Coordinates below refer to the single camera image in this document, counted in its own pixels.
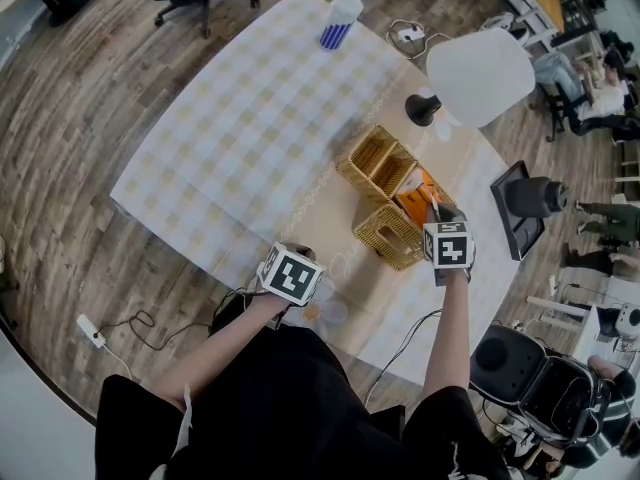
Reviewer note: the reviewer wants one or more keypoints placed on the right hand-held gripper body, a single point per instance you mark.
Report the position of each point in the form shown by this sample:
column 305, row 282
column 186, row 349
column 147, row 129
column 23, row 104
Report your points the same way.
column 450, row 248

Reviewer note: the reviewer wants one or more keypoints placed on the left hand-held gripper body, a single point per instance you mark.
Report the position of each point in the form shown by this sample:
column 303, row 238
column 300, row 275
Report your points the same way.
column 290, row 275

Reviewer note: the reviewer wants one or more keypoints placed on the orange packet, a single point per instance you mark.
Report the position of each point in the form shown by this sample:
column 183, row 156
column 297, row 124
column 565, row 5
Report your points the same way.
column 415, row 203

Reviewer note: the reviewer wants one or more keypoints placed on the wicker basket with compartments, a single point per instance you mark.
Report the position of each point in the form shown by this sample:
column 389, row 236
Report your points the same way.
column 385, row 168

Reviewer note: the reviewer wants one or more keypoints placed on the person's left forearm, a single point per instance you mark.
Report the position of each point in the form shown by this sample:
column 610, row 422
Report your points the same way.
column 225, row 353

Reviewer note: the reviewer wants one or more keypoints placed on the person's right forearm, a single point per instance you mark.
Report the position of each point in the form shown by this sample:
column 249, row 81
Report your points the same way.
column 450, row 343

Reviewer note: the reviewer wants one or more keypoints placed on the black tray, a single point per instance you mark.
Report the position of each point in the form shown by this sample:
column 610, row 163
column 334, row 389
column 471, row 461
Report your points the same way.
column 525, row 238

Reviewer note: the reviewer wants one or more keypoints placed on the dark grey jug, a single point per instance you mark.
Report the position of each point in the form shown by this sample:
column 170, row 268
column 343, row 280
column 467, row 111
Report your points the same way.
column 535, row 198

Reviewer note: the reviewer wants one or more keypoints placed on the person's black clothing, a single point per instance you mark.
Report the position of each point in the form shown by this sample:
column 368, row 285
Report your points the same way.
column 290, row 408

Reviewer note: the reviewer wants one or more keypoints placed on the checkered tablecloth with flower print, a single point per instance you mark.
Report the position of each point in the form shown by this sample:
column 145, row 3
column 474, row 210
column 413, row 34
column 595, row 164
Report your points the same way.
column 250, row 133

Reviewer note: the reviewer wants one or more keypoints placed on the white shade table lamp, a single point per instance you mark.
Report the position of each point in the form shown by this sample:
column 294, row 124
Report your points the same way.
column 480, row 73

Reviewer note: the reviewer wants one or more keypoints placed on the white power strip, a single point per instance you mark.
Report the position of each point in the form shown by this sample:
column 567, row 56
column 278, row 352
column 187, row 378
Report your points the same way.
column 90, row 329
column 407, row 33

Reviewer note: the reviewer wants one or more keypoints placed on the blue striped white spray bottle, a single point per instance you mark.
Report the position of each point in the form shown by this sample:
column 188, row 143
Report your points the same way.
column 336, row 33

